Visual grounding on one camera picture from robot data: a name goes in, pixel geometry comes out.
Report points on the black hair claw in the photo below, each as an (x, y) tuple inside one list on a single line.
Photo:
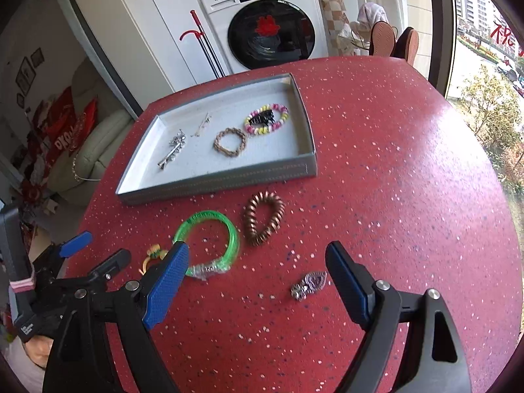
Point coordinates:
[(262, 118)]

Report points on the large picture frame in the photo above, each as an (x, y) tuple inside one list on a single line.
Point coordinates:
[(23, 74)]

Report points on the white plastic bag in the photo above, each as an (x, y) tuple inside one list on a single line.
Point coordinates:
[(352, 41)]

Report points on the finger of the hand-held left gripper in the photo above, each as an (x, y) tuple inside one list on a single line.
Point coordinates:
[(75, 243), (110, 264)]

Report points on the white pink hair pin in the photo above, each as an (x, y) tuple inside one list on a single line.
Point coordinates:
[(203, 123)]

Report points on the white towel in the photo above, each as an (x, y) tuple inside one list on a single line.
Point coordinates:
[(372, 13)]

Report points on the red cushion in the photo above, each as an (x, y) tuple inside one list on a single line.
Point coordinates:
[(84, 127), (61, 114)]

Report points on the checkered bag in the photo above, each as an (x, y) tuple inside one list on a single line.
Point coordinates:
[(331, 12)]

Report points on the cream sofa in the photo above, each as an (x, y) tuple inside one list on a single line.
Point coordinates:
[(98, 151)]

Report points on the pink elastic band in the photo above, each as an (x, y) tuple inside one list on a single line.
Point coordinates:
[(22, 283)]

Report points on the person's left hand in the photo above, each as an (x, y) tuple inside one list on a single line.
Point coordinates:
[(37, 350)]

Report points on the silver charm hair clip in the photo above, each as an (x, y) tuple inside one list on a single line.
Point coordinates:
[(176, 143)]

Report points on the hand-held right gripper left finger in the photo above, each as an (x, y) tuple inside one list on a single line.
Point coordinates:
[(166, 286)]

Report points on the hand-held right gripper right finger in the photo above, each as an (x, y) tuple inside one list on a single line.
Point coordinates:
[(348, 282)]

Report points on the small picture frame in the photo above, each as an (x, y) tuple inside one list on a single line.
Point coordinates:
[(37, 56)]

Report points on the white tall cabinet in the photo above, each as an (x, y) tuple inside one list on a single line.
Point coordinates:
[(135, 28)]

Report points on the grey shallow tray box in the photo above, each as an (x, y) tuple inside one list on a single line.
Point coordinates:
[(196, 170)]

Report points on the white washing machine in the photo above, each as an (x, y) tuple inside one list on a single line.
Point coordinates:
[(270, 37)]

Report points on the red window lettering decal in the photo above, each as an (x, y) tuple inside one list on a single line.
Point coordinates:
[(505, 37)]

